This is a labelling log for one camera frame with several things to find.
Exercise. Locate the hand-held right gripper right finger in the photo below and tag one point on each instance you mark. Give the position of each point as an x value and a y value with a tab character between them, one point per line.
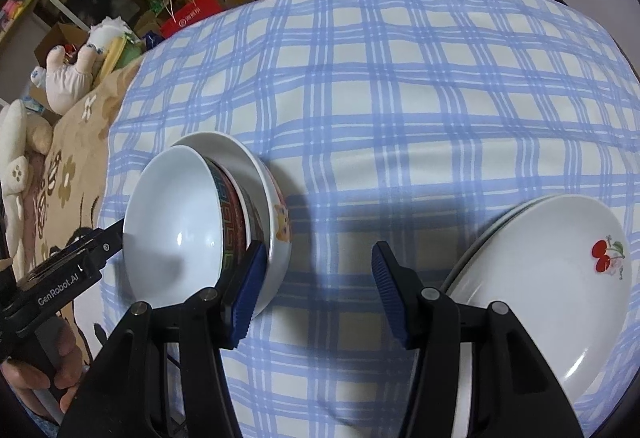
390	298

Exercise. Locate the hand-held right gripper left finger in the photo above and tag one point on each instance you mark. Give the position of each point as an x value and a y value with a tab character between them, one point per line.
247	298

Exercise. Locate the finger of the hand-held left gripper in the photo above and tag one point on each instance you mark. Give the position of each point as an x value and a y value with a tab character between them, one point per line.
102	243

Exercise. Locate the white bowl with cartoon print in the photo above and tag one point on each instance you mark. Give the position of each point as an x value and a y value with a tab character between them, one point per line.
277	258

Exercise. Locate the white bowl with logo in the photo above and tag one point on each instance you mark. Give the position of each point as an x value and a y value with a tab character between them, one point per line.
255	223

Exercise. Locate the red patterned bowl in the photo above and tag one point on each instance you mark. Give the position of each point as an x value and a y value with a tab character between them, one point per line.
170	208

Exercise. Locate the white cherry plate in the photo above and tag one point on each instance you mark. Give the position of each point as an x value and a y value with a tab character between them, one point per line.
482	238
540	278

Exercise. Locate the person's left hand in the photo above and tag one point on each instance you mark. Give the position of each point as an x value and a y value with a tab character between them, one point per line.
67	358

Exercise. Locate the brown printed blanket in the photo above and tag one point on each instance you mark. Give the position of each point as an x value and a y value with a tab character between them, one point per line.
65	158

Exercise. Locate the beige plush toy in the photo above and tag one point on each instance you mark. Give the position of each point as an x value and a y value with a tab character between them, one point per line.
17	158

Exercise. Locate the white-haired plush doll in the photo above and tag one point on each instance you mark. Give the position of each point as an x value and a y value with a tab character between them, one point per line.
75	68

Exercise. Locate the blue checked tablecloth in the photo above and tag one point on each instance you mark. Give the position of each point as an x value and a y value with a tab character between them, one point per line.
400	118

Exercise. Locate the yellow green cloth bag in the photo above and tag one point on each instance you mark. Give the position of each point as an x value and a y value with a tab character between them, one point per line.
120	50

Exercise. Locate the green bottle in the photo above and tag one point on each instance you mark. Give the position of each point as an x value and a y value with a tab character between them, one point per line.
150	4

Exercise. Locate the red paper bag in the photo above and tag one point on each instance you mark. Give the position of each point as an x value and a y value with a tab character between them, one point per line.
190	15

